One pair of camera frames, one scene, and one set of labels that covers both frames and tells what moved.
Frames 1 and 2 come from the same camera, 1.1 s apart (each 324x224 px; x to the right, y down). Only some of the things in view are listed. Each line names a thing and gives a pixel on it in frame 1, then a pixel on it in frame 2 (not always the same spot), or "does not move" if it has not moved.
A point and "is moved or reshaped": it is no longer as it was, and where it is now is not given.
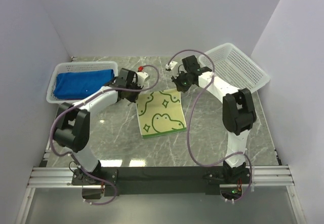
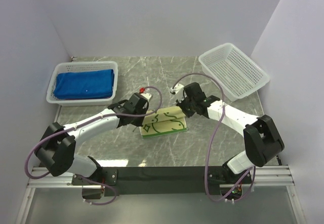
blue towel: [75, 84] does not move
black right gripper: [175, 79] to [181, 103]
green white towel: [160, 112] is moved or reshaped
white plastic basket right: [233, 66] does not move
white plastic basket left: [72, 67] does not move
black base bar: [159, 181] does not move
